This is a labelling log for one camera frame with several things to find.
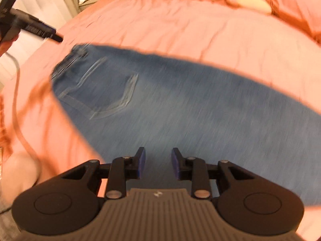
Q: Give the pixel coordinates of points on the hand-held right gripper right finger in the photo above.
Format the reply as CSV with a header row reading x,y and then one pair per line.
x,y
175,163

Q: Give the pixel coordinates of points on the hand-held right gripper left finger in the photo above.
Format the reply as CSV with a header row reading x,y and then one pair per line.
x,y
142,161

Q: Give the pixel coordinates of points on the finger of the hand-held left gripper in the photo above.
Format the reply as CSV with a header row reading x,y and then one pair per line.
x,y
57,38

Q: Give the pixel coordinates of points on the blue denim pants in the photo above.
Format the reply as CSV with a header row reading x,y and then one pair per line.
x,y
175,105

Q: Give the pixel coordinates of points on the person's left hand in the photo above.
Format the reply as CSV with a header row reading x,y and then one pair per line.
x,y
7,45

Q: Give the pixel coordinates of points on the beige nightstand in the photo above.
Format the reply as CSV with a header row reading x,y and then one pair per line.
x,y
96,1

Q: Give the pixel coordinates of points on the person's leg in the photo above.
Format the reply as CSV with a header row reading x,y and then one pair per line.
x,y
18,178

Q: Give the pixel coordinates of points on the bed with orange sheet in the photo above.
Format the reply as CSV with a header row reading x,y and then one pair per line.
x,y
200,32

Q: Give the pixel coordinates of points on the orange embroidered pillow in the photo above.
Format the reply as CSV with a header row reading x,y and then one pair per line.
x,y
296,2

